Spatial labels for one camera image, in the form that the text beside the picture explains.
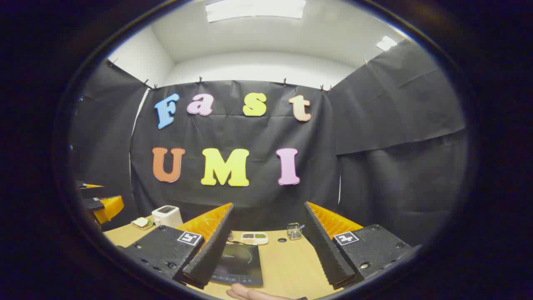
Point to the small ceiling light panel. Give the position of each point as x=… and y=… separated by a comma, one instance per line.
x=386, y=43

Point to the pale rectangular sandwich plate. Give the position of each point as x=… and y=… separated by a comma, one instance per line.
x=148, y=227

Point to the white toaster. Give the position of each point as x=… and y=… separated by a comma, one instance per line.
x=166, y=216

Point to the black induction cooktop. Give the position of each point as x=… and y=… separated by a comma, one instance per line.
x=241, y=262

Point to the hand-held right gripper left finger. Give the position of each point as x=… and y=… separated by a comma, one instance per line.
x=208, y=258

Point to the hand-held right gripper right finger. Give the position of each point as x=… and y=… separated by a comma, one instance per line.
x=327, y=254

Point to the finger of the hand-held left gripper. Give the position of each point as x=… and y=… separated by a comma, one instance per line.
x=89, y=191
x=109, y=208

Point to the white divided dish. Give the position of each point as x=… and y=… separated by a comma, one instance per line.
x=255, y=241

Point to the large ceiling light panel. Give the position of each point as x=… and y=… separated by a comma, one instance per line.
x=254, y=9

